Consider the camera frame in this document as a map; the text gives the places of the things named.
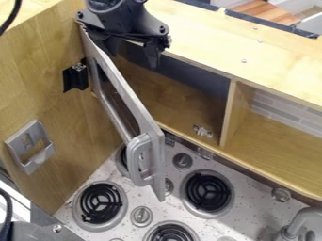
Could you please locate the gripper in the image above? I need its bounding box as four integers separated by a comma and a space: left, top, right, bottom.
75, 2, 174, 71

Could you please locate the toy microwave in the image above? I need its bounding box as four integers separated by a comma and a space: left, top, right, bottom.
77, 25, 234, 202

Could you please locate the toy stove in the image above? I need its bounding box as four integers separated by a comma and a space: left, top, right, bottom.
69, 137, 237, 241

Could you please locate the tap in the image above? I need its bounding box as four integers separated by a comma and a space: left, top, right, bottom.
268, 186, 322, 241

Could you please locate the black bracket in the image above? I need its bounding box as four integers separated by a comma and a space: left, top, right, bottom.
61, 62, 91, 94

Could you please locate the black cable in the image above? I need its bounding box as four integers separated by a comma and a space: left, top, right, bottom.
0, 187, 14, 241
0, 0, 24, 36

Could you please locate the grey wall holder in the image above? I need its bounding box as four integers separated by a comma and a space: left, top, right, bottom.
2, 119, 58, 175

